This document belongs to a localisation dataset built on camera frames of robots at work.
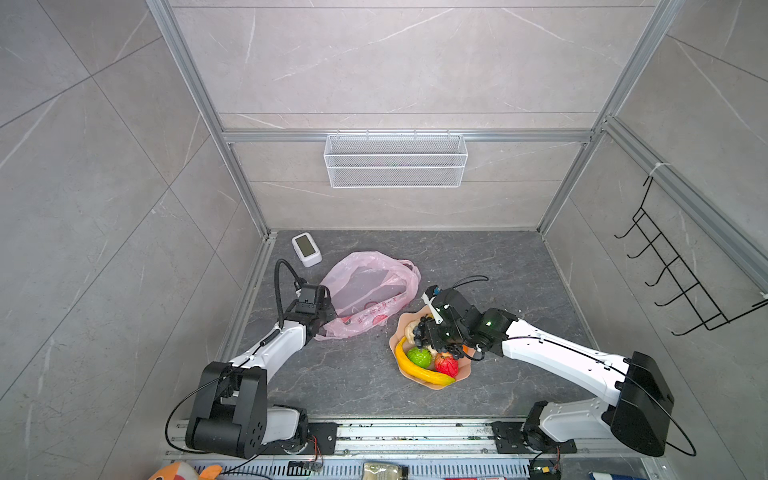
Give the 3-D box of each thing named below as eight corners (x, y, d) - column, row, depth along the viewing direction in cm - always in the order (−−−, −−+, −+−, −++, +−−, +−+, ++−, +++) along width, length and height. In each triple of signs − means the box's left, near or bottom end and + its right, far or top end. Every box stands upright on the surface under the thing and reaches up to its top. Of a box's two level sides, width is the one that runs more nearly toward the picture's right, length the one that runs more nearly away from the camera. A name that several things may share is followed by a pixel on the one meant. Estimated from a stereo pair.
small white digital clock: (306, 270, 110) (302, 262, 106) (291, 244, 118) (288, 236, 114) (324, 262, 112) (321, 254, 108) (309, 237, 121) (306, 229, 117)
